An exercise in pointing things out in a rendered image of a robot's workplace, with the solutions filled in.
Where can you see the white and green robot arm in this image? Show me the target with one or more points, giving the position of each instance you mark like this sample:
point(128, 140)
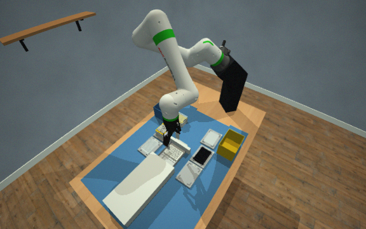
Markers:
point(155, 34)

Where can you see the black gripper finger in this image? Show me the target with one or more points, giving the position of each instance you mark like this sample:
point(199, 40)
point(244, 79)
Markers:
point(166, 139)
point(178, 131)

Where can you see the olive yellow open bin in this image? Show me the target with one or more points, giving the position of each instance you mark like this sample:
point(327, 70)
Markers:
point(230, 144)

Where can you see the blue flat mat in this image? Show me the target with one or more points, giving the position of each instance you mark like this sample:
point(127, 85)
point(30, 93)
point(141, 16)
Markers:
point(175, 206)

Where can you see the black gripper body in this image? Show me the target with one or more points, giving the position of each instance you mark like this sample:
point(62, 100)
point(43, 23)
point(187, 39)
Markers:
point(171, 129)

